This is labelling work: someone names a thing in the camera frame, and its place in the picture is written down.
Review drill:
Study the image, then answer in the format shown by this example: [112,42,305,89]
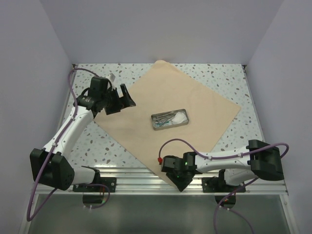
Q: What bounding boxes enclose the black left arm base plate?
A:
[73,177,117,193]

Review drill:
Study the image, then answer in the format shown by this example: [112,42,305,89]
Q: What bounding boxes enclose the teal blade packet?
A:
[155,121,171,128]

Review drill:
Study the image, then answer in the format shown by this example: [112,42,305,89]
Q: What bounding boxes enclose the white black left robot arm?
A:
[30,77,136,191]

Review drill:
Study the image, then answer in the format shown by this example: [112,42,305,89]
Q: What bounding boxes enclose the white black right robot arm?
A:
[157,139,289,193]

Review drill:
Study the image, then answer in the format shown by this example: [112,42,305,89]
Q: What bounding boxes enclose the beige cloth mat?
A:
[95,60,240,183]

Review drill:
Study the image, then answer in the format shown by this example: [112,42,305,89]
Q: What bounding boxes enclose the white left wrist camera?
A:
[107,73,116,89]

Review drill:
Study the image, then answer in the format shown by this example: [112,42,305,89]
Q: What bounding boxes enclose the metal tray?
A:
[151,109,190,131]

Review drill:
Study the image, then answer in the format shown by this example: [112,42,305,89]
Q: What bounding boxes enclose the steel hemostat forceps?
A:
[152,112,175,122]

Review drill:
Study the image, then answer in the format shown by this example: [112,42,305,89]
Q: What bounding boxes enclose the aluminium rail frame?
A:
[18,63,299,234]

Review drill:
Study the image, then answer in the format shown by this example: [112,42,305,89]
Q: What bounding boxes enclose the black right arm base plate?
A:
[201,177,241,193]

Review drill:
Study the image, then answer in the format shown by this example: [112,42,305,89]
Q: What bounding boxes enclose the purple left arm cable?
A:
[26,68,110,221]

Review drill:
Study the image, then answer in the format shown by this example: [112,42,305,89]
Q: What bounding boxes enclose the white gauze pad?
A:
[172,112,187,124]

